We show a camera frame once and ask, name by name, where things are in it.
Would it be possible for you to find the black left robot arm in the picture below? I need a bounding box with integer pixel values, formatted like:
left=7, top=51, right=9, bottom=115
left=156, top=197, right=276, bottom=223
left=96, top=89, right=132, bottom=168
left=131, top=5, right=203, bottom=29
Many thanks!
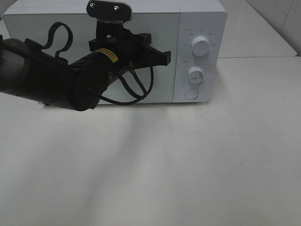
left=0, top=22, right=171, bottom=111

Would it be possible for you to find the white microwave door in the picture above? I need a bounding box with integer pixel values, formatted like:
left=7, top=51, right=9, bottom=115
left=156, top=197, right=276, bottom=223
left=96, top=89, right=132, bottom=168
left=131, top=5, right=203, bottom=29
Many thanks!
left=0, top=13, right=180, bottom=103

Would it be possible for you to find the white microwave oven body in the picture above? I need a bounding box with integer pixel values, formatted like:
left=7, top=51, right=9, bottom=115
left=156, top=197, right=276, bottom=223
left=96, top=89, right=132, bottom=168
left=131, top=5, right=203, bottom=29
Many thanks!
left=3, top=0, right=227, bottom=103

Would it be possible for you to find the round white door button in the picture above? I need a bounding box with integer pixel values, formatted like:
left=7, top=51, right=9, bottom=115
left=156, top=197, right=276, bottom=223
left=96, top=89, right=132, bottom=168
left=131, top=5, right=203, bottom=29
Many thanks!
left=184, top=88, right=198, bottom=100

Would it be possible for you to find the upper white power knob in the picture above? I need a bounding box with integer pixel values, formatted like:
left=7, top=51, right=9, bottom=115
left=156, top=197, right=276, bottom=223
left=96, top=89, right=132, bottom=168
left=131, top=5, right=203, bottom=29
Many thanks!
left=190, top=34, right=210, bottom=57

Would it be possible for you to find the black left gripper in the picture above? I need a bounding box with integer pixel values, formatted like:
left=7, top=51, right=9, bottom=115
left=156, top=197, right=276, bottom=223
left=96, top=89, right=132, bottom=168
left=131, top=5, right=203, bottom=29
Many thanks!
left=88, top=28, right=171, bottom=75

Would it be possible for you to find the black left camera cable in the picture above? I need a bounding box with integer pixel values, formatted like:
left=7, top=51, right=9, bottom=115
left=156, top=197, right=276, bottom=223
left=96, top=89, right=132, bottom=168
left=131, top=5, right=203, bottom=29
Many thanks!
left=42, top=21, right=154, bottom=105

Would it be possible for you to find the white timer knob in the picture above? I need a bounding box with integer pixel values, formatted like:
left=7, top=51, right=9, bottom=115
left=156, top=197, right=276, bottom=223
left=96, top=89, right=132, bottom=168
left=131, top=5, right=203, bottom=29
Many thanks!
left=187, top=66, right=204, bottom=84

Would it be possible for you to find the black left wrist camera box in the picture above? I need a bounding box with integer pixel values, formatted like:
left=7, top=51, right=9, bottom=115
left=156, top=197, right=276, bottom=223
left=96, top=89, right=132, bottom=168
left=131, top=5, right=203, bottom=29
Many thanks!
left=86, top=0, right=133, bottom=41

